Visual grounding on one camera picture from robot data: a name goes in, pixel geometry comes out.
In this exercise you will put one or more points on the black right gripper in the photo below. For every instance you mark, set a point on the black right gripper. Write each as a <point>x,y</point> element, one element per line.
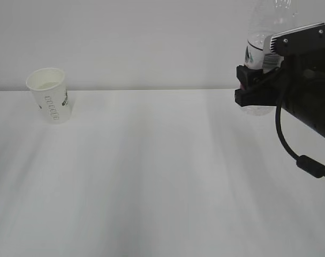
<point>259,88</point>

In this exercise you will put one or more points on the clear plastic water bottle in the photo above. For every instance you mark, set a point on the clear plastic water bottle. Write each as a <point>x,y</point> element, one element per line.
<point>268,18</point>

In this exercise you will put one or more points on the white paper coffee cup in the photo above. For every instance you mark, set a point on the white paper coffee cup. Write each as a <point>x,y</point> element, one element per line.
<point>49,89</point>

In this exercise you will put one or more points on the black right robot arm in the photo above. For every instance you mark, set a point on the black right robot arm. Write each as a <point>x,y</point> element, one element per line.
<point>299,83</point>

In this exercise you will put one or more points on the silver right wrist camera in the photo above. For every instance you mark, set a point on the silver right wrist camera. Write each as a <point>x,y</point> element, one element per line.
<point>297,41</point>

